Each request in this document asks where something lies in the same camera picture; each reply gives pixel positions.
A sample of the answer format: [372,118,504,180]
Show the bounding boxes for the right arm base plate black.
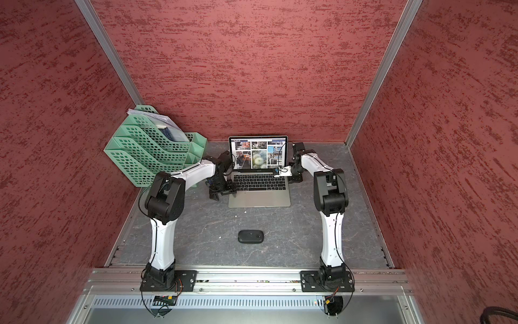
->
[299,271,356,293]

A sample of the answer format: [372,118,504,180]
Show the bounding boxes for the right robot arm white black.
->
[291,143,352,291]

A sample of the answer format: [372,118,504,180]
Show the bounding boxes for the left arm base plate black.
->
[140,270,198,293]

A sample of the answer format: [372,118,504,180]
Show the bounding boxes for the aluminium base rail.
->
[82,265,414,296]

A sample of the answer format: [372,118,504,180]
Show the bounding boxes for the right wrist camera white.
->
[274,166,293,178]

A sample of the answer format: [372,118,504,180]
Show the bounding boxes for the aluminium corner post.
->
[74,0,144,105]
[345,0,422,148]

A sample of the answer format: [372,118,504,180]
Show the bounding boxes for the papers in organizer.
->
[127,105,190,142]

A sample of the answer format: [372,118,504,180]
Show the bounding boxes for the black wireless mouse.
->
[237,229,264,244]

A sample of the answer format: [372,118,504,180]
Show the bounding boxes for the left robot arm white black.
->
[140,151,237,292]

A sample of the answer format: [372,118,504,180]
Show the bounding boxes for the black cable bottom right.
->
[479,306,518,324]

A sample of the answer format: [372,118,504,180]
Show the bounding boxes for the left aluminium corner post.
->
[74,0,144,105]

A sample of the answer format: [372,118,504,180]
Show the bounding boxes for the silver laptop computer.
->
[229,135,291,209]

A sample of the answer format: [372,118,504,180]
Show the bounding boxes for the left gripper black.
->
[210,174,237,200]

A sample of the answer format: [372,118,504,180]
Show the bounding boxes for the green plastic file organizer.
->
[104,115,208,188]

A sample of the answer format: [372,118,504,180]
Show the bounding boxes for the right aluminium corner post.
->
[345,0,422,148]

